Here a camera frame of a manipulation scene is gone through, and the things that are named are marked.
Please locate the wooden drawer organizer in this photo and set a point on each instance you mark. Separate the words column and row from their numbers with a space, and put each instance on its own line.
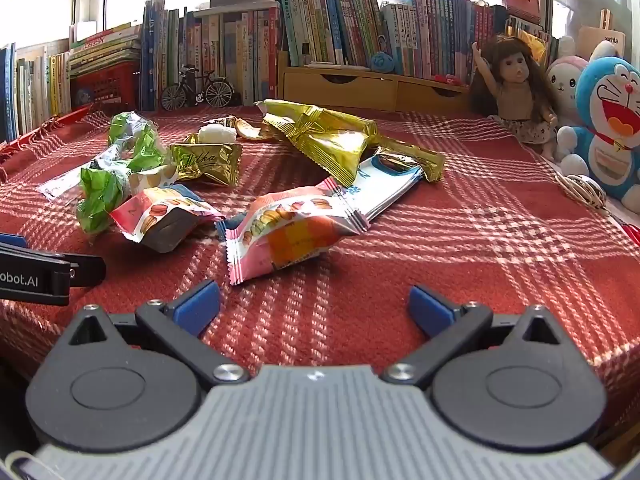
column 350, row 87

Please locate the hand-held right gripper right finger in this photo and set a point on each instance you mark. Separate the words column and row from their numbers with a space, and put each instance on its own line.
column 430, row 310

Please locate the gold script-print wrapper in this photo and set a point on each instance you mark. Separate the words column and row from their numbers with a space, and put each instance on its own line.
column 205, row 162

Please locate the green white candy wrapper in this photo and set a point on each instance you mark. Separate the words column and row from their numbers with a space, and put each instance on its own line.
column 142, row 147
column 97, row 195

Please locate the blue cat plush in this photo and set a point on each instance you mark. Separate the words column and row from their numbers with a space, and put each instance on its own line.
column 612, row 125

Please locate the open pink macaron wrapper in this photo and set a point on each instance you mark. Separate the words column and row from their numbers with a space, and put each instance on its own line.
column 150, row 215

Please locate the row of colourful small books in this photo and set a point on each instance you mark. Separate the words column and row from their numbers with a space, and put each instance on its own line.
column 400, row 25

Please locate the row of pale thin books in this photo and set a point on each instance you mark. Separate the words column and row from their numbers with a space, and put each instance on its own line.
column 35, row 90

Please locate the white rabbit plush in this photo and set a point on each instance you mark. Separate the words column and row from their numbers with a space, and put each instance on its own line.
column 565, row 82

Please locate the red plastic crate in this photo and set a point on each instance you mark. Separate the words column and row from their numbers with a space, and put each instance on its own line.
column 107, row 87

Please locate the long-haired doll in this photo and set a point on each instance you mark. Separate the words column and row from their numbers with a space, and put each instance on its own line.
column 515, row 95

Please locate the books behind doll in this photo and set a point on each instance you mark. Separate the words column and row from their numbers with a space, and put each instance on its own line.
column 537, row 40

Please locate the row of tall upright books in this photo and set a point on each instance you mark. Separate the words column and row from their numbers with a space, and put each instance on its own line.
column 220, row 55

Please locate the white blue snack wrapper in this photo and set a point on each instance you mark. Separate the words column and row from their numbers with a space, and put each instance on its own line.
column 385, row 190

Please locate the long gold bar wrapper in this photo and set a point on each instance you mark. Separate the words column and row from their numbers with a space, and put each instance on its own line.
column 425, row 160

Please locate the stack of flat-lying books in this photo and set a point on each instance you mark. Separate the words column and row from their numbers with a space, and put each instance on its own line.
column 105, row 47

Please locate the full pink macaron packet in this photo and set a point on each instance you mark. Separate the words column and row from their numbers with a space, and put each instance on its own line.
column 290, row 235

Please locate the small red toy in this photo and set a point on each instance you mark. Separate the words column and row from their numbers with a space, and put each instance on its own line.
column 447, row 79

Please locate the silver white snack wrapper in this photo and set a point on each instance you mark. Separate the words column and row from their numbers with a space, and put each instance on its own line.
column 60, row 185

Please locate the blue yarn ball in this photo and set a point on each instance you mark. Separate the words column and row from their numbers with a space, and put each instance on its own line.
column 382, row 62

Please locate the white tissue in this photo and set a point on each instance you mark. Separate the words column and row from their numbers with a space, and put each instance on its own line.
column 216, row 135

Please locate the red plaid blanket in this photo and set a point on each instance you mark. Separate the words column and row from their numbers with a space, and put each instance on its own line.
column 450, row 220

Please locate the miniature black bicycle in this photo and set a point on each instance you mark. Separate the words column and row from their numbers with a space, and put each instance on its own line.
column 192, row 87

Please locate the white macaron-dotted wrapper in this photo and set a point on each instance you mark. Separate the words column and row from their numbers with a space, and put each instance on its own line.
column 155, row 177

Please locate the large crumpled gold wrapper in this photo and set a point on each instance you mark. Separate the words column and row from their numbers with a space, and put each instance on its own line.
column 325, row 145

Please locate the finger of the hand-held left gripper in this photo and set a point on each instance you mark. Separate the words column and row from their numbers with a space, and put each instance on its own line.
column 11, row 241
column 87, row 271

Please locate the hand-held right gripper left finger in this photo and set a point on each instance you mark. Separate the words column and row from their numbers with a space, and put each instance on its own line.
column 197, row 307

